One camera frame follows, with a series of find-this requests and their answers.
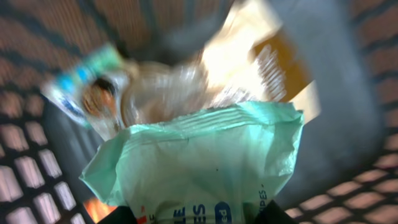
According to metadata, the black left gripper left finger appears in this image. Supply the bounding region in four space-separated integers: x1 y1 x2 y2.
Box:
98 206 137 224

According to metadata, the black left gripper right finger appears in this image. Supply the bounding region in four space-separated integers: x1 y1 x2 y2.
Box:
254 200 297 224

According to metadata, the teal wet wipes pack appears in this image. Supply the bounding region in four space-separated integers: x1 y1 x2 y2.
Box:
80 101 304 223

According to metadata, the beige brown snack bag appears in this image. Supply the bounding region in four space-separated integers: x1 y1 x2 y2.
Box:
41 1 321 140

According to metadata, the grey plastic mesh basket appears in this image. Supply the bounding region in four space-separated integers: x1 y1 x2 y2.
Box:
1 0 397 223

